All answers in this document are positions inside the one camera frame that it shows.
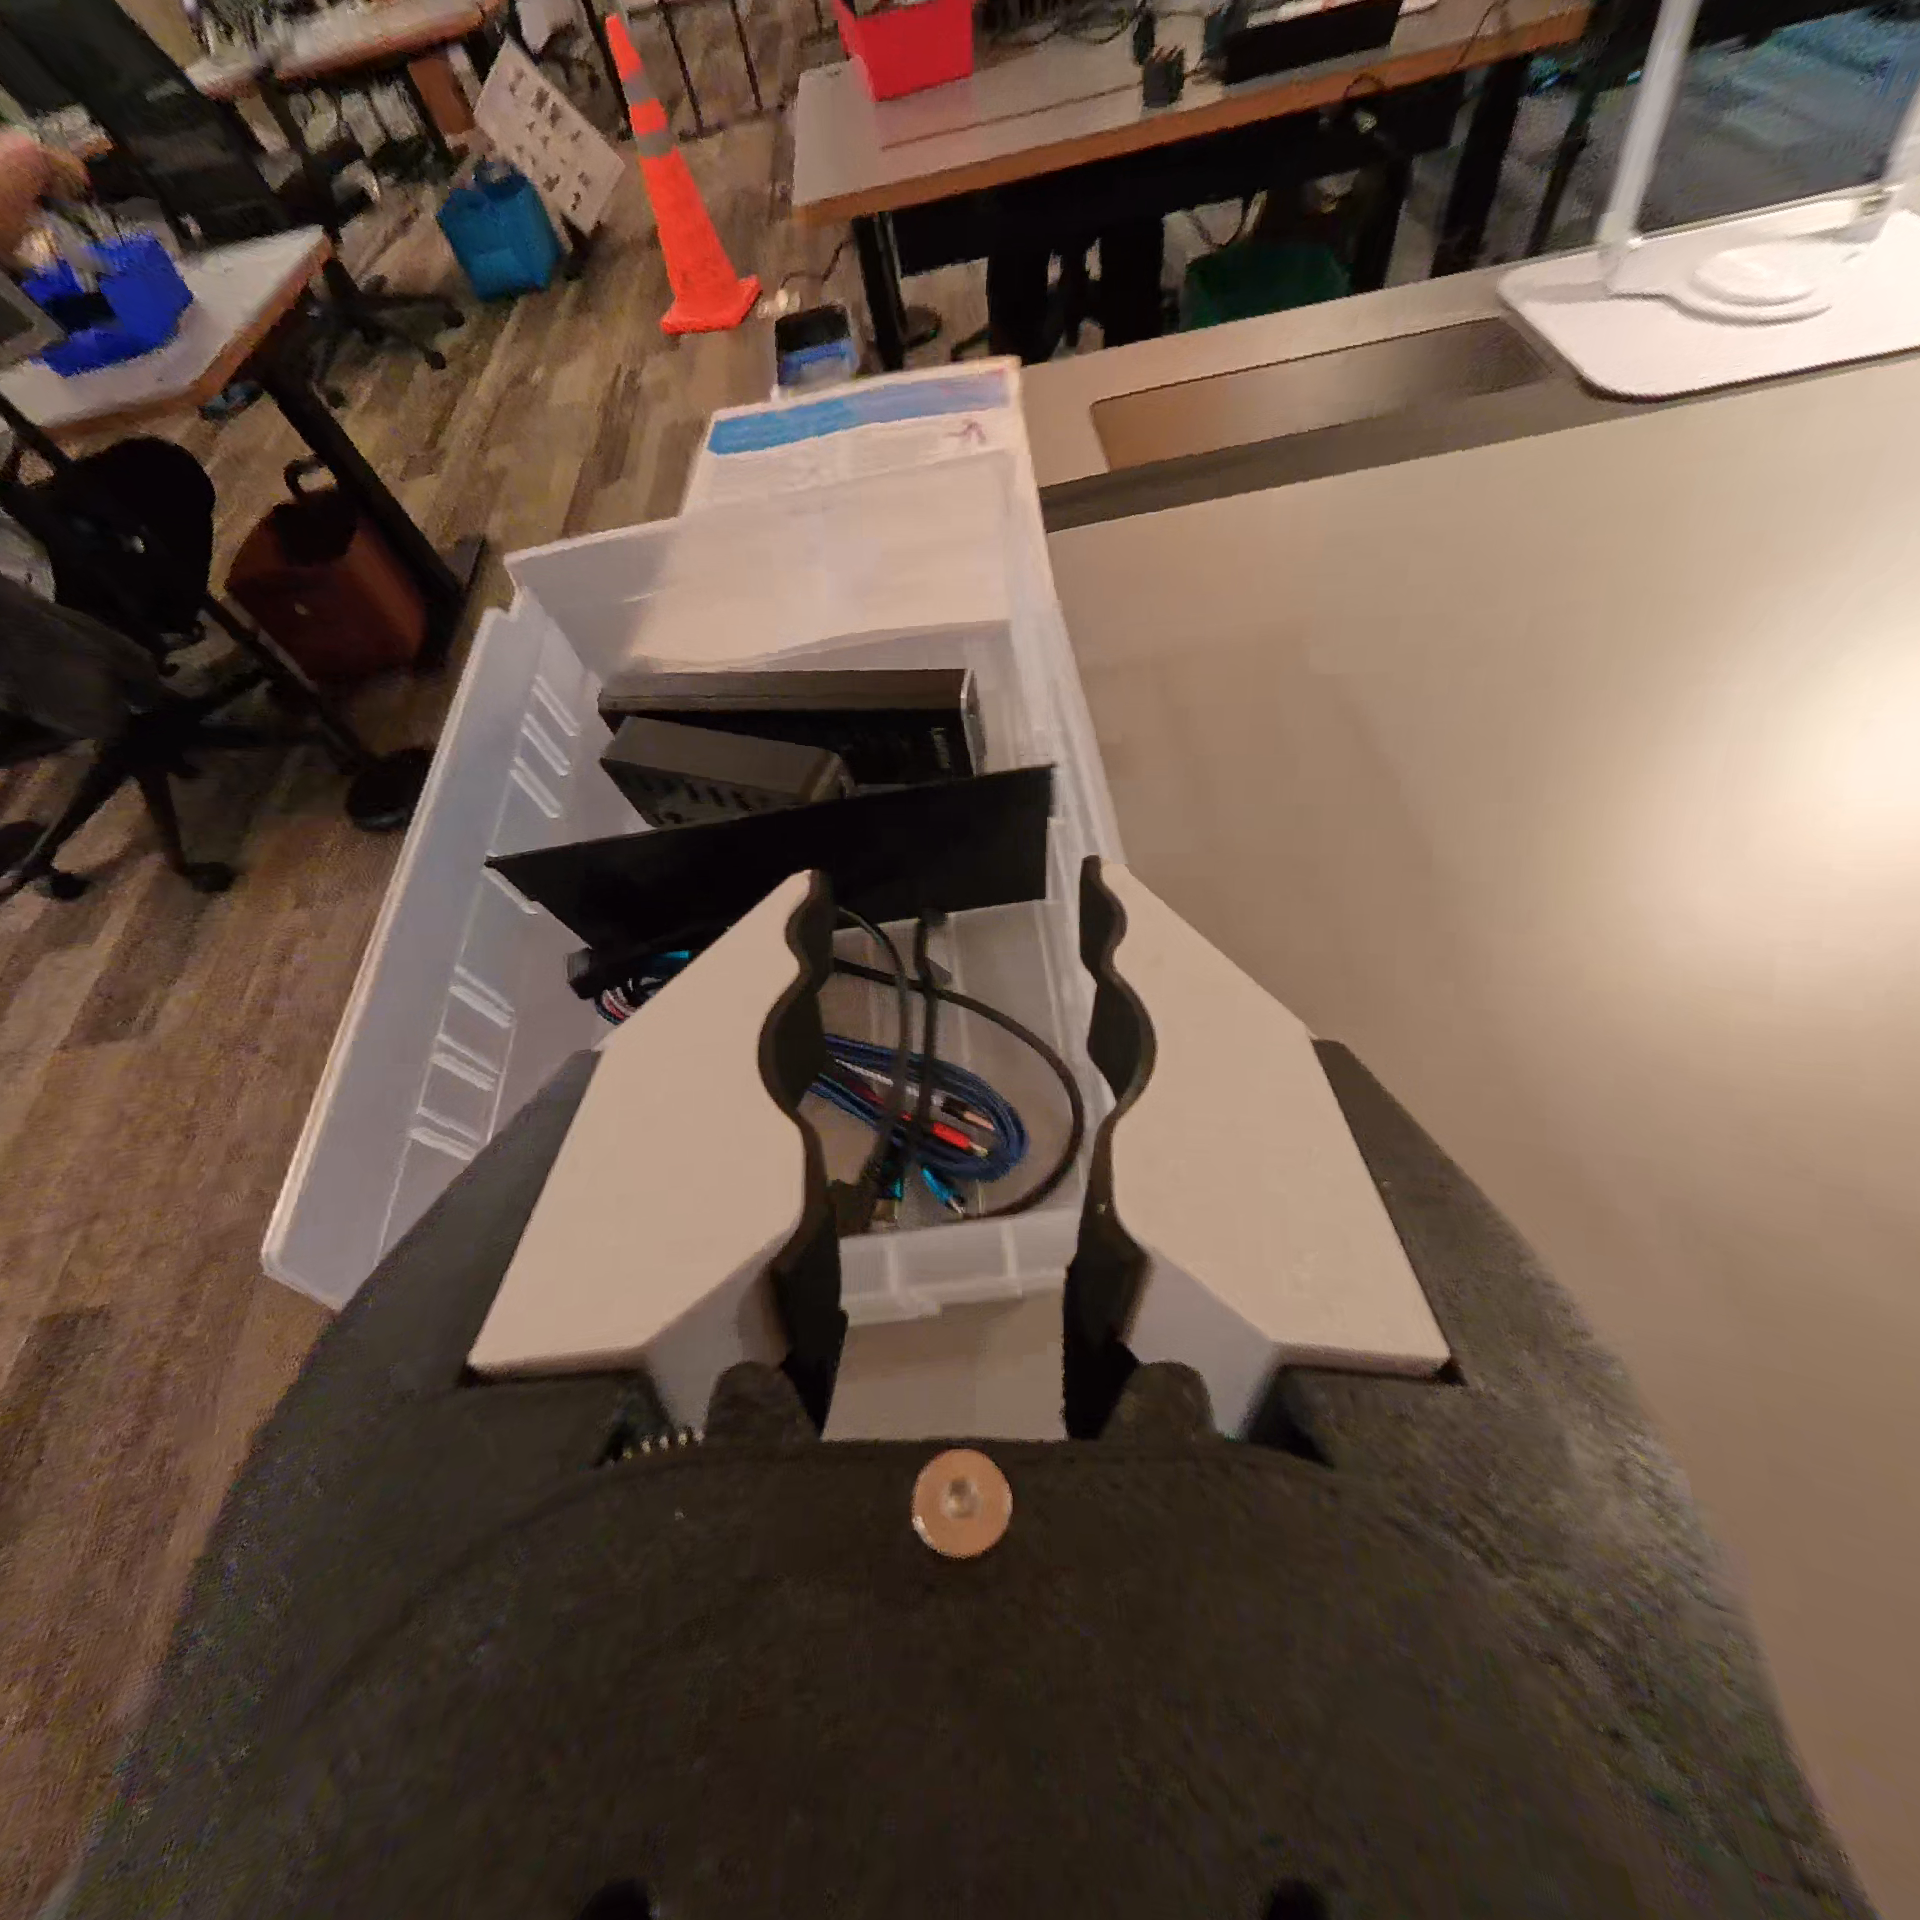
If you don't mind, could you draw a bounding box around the white document stand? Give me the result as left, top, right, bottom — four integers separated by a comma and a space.
1496, 0, 1920, 405

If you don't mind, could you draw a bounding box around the red braided USB cable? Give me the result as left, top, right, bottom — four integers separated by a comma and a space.
883, 1102, 1007, 1163

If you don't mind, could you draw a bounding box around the black USB hub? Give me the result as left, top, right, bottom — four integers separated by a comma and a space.
597, 668, 991, 784
597, 716, 854, 829

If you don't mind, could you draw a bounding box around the black cable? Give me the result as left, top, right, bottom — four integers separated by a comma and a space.
825, 901, 1087, 1221

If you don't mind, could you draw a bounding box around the printed paper sheet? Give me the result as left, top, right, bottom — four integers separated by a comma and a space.
697, 364, 1040, 519

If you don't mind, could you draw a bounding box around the brown bag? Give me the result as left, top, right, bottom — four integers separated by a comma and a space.
221, 455, 431, 680

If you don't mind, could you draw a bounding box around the black office chair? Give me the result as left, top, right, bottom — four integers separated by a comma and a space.
0, 434, 440, 904

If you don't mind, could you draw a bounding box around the green plastic bin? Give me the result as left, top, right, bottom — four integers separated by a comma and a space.
1181, 240, 1355, 336

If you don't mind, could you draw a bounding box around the small blue box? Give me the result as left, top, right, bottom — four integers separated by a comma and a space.
769, 300, 864, 395

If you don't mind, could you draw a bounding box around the blue plastic bin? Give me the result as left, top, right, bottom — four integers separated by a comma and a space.
18, 230, 201, 380

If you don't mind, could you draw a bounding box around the orange traffic cone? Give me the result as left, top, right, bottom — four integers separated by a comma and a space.
602, 6, 762, 336

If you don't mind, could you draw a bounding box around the work table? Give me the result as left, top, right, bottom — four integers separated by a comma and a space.
785, 0, 1594, 378
0, 222, 488, 600

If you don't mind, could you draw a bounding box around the clear plastic bin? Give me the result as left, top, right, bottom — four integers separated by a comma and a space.
258, 356, 1119, 1322

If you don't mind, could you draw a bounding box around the black divider panel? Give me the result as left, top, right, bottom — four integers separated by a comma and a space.
485, 762, 1059, 952

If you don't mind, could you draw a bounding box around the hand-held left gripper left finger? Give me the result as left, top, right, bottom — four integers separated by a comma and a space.
464, 867, 854, 1434

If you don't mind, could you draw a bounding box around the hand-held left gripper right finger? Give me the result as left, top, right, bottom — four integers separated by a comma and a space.
1063, 854, 1456, 1440

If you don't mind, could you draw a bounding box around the red plastic bin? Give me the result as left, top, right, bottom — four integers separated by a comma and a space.
830, 0, 981, 102

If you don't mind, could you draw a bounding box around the white picture sign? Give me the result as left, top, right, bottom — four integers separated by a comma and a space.
467, 37, 626, 240

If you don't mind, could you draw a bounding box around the black box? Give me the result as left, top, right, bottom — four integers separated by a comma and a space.
1217, 0, 1408, 86

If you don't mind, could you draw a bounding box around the grey table cable tray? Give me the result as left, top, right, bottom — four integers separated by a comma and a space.
1083, 315, 1559, 479

